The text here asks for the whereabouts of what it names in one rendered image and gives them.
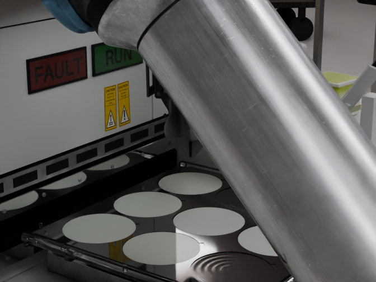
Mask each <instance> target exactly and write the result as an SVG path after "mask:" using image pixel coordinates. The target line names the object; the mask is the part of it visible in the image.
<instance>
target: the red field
mask: <svg viewBox="0 0 376 282"><path fill-rule="evenodd" d="M85 76H86V56H85V50H80V51H75V52H72V53H68V54H63V55H58V56H55V57H51V58H46V59H41V60H37V61H34V62H30V79H31V91H34V90H38V89H41V88H44V87H49V86H52V85H55V84H59V83H63V82H67V81H71V80H74V79H78V78H82V77H85Z"/></svg>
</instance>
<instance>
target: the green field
mask: <svg viewBox="0 0 376 282"><path fill-rule="evenodd" d="M141 61H142V57H141V55H140V54H139V53H138V52H137V51H136V50H130V49H124V48H118V47H114V46H108V45H101V46H97V47H95V74H96V73H100V72H104V71H108V70H111V69H115V68H119V67H123V66H126V65H129V64H134V63H137V62H141Z"/></svg>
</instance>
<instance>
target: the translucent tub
mask: <svg viewBox="0 0 376 282"><path fill-rule="evenodd" d="M322 74H323V75H324V77H325V78H326V79H327V81H328V82H329V84H330V85H331V86H332V88H333V89H334V90H335V92H336V93H337V94H338V96H339V98H340V99H341V98H342V97H343V96H344V94H345V93H346V92H347V91H348V89H349V88H350V87H351V86H352V85H353V83H354V82H355V81H356V80H357V78H358V76H352V75H348V74H343V73H337V72H332V71H326V72H322ZM348 110H349V109H348ZM359 110H361V104H360V100H359V101H358V103H357V104H356V105H355V106H354V107H353V109H350V110H349V111H350V112H351V114H352V115H353V116H354V115H357V114H358V113H359Z"/></svg>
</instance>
